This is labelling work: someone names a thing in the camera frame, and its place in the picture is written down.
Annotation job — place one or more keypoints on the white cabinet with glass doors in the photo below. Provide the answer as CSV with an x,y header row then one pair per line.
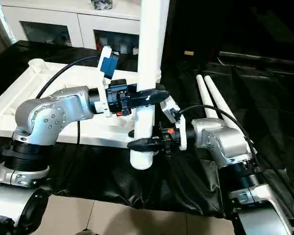
x,y
63,19

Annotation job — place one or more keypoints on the dark object on cabinet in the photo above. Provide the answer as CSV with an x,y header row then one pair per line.
x,y
101,4

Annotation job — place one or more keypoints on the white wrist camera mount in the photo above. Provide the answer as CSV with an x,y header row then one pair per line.
x,y
109,63
174,107

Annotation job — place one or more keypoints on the small white cup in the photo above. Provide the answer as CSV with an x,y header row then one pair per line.
x,y
136,50

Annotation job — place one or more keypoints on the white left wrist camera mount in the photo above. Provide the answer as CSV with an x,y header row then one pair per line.
x,y
109,63

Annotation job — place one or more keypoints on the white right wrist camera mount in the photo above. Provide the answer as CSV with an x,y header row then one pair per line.
x,y
174,107

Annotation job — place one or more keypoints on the red bottle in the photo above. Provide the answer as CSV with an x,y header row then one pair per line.
x,y
99,42

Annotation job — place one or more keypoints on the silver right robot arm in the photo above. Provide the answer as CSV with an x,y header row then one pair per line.
x,y
225,147

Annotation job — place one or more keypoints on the black mat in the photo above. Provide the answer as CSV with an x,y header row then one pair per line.
x,y
137,186

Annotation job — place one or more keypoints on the small tan label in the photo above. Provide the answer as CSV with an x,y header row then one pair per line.
x,y
188,52

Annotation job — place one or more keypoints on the black bar with red light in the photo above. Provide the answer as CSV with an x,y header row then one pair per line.
x,y
259,61

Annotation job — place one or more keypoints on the white plastic table top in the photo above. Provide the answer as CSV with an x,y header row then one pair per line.
x,y
19,110

